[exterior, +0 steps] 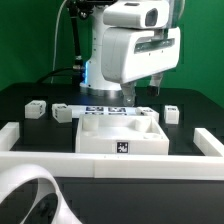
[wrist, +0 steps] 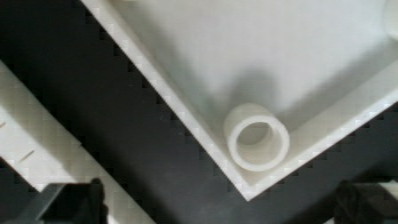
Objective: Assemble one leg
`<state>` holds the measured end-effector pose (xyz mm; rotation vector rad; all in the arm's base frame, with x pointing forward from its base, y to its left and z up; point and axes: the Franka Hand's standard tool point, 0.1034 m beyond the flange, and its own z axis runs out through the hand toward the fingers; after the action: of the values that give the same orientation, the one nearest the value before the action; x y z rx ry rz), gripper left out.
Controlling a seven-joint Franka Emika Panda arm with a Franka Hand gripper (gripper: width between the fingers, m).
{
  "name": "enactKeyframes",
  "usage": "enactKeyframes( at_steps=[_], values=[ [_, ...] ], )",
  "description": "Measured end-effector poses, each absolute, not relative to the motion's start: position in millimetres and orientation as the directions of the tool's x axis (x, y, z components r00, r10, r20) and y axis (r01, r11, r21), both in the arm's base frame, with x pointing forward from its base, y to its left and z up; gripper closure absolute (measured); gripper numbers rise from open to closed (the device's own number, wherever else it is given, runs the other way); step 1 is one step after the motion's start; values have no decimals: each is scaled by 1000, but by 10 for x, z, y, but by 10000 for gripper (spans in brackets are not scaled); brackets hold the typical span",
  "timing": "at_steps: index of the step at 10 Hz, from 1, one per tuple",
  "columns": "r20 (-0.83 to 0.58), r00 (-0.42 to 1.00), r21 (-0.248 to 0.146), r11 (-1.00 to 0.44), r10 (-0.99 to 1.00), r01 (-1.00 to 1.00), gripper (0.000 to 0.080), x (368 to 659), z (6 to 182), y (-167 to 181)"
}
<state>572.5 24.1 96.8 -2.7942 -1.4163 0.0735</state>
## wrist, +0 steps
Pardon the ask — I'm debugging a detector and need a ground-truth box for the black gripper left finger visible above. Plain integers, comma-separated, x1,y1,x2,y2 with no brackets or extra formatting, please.
25,178,108,224

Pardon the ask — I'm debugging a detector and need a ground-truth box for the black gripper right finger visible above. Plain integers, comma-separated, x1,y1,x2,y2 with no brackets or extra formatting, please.
334,181,398,224

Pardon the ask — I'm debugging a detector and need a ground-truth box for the white square tabletop part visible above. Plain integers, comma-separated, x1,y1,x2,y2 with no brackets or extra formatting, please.
82,0,398,199

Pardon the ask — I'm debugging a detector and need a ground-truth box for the white U-shaped obstacle fence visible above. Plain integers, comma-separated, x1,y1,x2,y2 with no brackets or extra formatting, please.
0,61,156,224

